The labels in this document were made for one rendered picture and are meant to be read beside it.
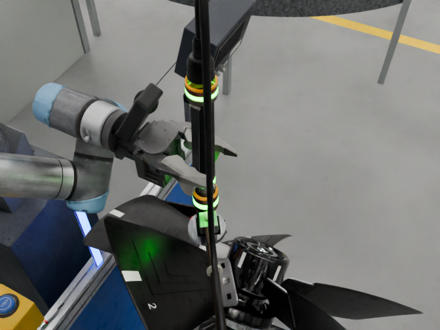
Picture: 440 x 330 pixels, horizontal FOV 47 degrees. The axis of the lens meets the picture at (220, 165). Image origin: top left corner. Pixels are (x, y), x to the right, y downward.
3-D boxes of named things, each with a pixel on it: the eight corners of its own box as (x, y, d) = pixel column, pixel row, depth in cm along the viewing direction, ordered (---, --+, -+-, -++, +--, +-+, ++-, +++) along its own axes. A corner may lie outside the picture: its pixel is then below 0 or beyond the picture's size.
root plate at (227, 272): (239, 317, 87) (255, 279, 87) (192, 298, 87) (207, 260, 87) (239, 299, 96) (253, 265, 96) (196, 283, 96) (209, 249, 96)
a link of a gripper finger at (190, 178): (217, 204, 78) (177, 172, 82) (216, 181, 74) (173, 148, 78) (202, 216, 77) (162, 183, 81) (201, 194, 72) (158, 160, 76)
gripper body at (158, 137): (190, 160, 86) (132, 135, 90) (187, 124, 80) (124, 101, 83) (166, 191, 82) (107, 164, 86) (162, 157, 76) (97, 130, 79)
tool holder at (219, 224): (229, 253, 90) (230, 224, 83) (190, 258, 90) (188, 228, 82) (223, 212, 96) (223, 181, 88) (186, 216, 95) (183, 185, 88)
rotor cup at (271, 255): (277, 332, 93) (303, 268, 92) (203, 304, 93) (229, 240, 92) (270, 305, 107) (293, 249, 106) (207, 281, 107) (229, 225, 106)
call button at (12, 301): (7, 318, 106) (4, 315, 105) (-7, 310, 107) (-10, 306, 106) (20, 302, 108) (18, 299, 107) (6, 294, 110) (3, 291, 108)
